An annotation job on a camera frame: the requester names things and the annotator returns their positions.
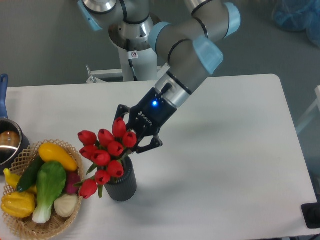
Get black device at table edge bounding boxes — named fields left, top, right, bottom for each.
left=301, top=202, right=320, bottom=229

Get red tulip bouquet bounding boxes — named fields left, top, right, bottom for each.
left=75, top=119, right=137, bottom=199

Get yellow squash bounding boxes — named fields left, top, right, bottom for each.
left=38, top=142, right=78, bottom=172

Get woven wicker basket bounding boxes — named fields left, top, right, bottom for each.
left=2, top=139, right=84, bottom=240

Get purple red onion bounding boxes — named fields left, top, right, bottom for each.
left=65, top=171, right=81, bottom=195

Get white frame at right edge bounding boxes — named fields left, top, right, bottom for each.
left=295, top=85, right=320, bottom=135

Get black cable on pedestal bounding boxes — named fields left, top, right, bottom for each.
left=126, top=38, right=139, bottom=82

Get blue plastic bag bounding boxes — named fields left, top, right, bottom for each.
left=271, top=0, right=320, bottom=47

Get yellow banana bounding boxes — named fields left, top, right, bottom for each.
left=3, top=168, right=37, bottom=195

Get blue handled saucepan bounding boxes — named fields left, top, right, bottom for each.
left=0, top=73, right=30, bottom=176

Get dark grey ribbed vase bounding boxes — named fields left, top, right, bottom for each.
left=104, top=157, right=137, bottom=202

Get green bok choy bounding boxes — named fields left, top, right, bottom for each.
left=32, top=161, right=67, bottom=224

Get white garlic bulb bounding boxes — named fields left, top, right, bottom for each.
left=54, top=194, right=78, bottom=218

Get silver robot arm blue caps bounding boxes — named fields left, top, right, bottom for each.
left=77, top=0, right=241, bottom=155

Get green cucumber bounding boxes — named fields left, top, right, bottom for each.
left=16, top=155, right=45, bottom=193

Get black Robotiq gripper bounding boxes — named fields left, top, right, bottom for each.
left=114, top=87, right=177, bottom=159

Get yellow bell pepper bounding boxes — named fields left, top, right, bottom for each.
left=1, top=191, right=36, bottom=218

